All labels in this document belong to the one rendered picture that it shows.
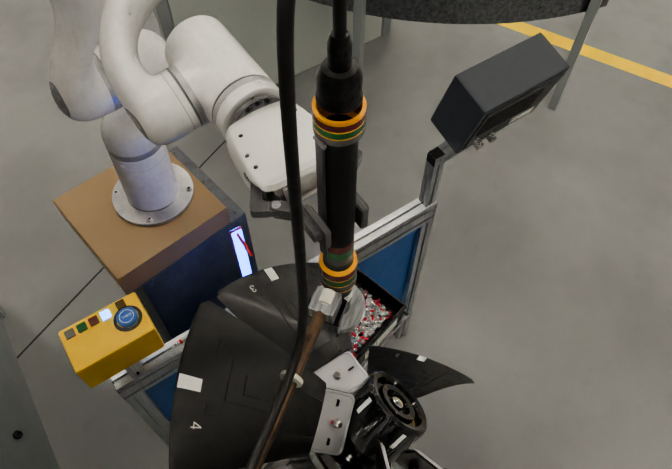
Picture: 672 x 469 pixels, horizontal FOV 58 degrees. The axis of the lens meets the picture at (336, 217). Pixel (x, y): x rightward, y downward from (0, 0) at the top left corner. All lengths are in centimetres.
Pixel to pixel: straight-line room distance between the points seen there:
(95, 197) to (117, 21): 86
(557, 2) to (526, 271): 110
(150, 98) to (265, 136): 14
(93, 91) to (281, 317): 52
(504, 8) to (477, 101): 135
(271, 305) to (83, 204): 62
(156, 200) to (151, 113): 74
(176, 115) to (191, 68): 6
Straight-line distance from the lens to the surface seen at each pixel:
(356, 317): 76
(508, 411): 233
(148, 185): 139
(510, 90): 138
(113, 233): 146
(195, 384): 80
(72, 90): 117
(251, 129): 65
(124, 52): 72
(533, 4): 269
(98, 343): 125
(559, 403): 239
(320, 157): 51
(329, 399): 92
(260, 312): 108
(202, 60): 71
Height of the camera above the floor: 215
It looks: 56 degrees down
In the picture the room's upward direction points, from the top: straight up
